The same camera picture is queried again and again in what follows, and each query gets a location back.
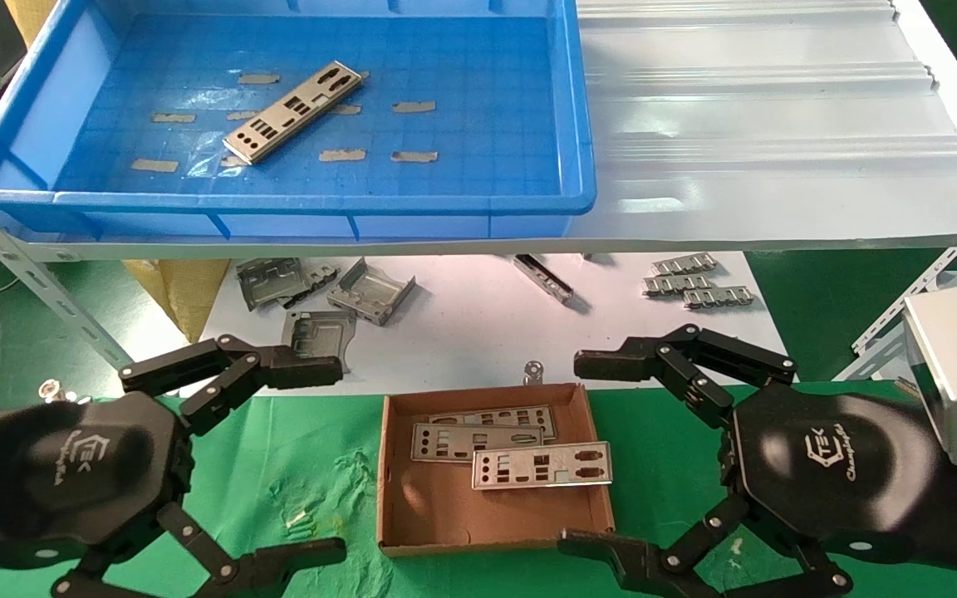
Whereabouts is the grey folded metal bracket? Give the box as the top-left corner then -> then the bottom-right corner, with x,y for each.
326,257 -> 418,326

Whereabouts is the silver toothed metal strip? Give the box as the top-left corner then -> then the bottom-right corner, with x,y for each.
643,274 -> 715,297
652,252 -> 719,276
684,285 -> 756,309

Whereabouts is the yellow woven bag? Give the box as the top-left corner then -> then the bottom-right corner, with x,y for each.
121,259 -> 232,344

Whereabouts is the clear plastic film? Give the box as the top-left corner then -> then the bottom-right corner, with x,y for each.
188,137 -> 247,177

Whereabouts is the green table cloth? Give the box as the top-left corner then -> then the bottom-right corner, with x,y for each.
0,380 -> 957,598

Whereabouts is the brown cardboard box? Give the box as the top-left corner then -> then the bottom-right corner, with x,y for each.
376,382 -> 616,557

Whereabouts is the grey flat stamped plate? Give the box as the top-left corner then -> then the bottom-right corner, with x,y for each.
282,310 -> 358,375

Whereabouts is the grey stamped metal bracket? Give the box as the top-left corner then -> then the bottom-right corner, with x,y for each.
235,257 -> 340,312

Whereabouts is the blue plastic tray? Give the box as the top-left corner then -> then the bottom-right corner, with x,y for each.
0,0 -> 597,242

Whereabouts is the silver binder clip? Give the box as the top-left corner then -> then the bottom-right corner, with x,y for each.
38,378 -> 93,404

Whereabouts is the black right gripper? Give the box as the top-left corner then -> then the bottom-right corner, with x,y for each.
557,322 -> 957,598

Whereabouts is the narrow slotted metal rail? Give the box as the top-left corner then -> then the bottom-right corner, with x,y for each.
513,254 -> 576,305

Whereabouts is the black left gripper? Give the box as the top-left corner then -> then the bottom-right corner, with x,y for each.
0,334 -> 348,598

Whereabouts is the silver metal shield plate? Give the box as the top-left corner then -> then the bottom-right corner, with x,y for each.
429,404 -> 557,439
410,422 -> 546,463
222,60 -> 363,165
472,441 -> 614,491

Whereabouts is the tan cardboard sheet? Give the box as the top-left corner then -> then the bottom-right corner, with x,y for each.
3,0 -> 60,47

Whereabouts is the white slotted shelf upright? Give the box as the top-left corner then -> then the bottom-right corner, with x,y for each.
0,179 -> 135,372
832,245 -> 957,383

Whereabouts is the white shelf board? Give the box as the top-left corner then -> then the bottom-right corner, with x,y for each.
179,252 -> 801,398

